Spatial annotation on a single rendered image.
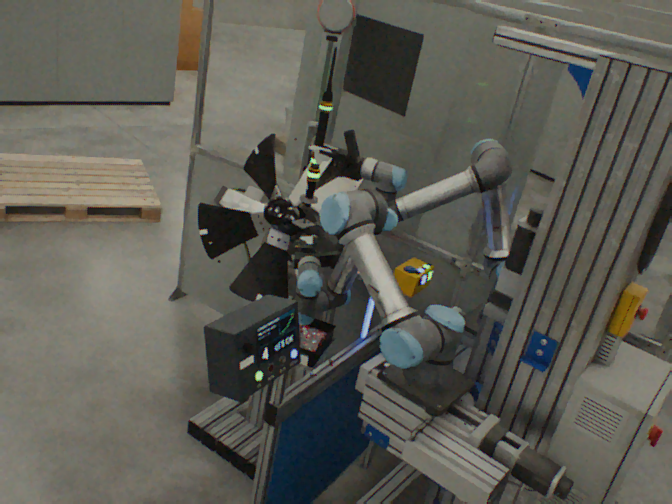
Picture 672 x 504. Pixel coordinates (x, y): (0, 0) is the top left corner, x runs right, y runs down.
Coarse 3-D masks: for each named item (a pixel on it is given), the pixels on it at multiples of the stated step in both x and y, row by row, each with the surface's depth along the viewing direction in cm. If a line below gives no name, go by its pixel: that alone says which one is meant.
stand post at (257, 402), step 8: (272, 384) 294; (256, 392) 296; (264, 392) 293; (256, 400) 298; (264, 400) 295; (248, 408) 302; (256, 408) 299; (264, 408) 297; (248, 416) 304; (256, 416) 301; (264, 416) 302; (256, 424) 304
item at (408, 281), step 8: (408, 264) 257; (416, 264) 259; (424, 264) 260; (400, 272) 252; (408, 272) 251; (424, 272) 254; (400, 280) 253; (408, 280) 251; (416, 280) 249; (400, 288) 254; (408, 288) 252; (416, 288) 252; (424, 288) 260
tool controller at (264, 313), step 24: (240, 312) 172; (264, 312) 171; (288, 312) 175; (216, 336) 162; (240, 336) 160; (264, 336) 168; (288, 336) 177; (216, 360) 165; (240, 360) 161; (288, 360) 179; (216, 384) 167; (240, 384) 163; (264, 384) 171
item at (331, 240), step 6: (306, 228) 239; (312, 228) 241; (318, 228) 243; (312, 234) 237; (318, 234) 238; (324, 234) 239; (330, 234) 240; (318, 240) 235; (324, 240) 236; (330, 240) 236; (336, 240) 237; (324, 246) 233; (330, 246) 234; (336, 246) 234; (342, 246) 235; (324, 252) 231
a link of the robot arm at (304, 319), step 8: (296, 296) 209; (320, 296) 213; (304, 304) 208; (312, 304) 209; (320, 304) 212; (328, 304) 215; (304, 312) 209; (312, 312) 210; (320, 312) 215; (304, 320) 211; (312, 320) 213
